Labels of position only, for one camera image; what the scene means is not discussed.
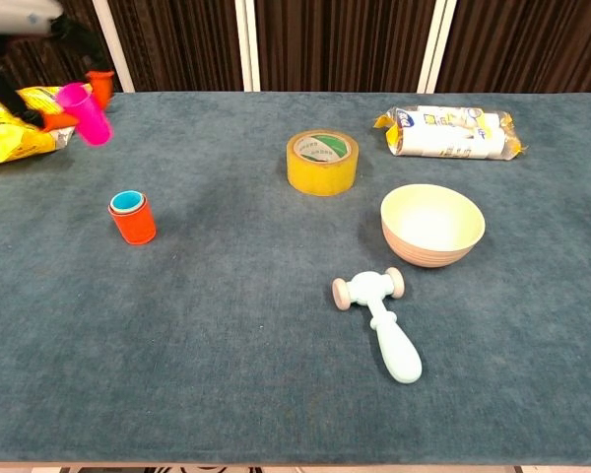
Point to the white screen frame post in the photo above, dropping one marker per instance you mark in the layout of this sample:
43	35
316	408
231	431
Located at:
247	44
115	44
436	44

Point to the yellow snack bag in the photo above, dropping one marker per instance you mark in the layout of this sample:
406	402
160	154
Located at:
5	143

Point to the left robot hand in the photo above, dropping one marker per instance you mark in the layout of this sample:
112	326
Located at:
19	15

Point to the yellowish packing tape roll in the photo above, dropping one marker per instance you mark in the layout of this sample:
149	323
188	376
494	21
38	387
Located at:
320	177

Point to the teal table cloth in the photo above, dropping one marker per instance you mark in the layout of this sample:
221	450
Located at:
276	369

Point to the light blue toy hammer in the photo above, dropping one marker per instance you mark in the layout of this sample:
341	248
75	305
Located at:
396	350

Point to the light blue plastic cup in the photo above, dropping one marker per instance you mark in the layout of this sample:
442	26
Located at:
126	201

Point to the cream and pink bowl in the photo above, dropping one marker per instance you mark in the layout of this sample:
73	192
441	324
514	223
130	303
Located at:
431	222

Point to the orange plastic cup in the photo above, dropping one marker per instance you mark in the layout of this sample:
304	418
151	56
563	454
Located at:
135	229

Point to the dark slatted screen panel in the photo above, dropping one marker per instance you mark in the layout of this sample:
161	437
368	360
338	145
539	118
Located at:
340	44
44	64
532	44
177	44

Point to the pink plastic cup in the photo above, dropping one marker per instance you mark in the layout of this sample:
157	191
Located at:
91	120

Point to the white rolls plastic pack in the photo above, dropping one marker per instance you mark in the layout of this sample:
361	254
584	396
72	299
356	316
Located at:
448	135

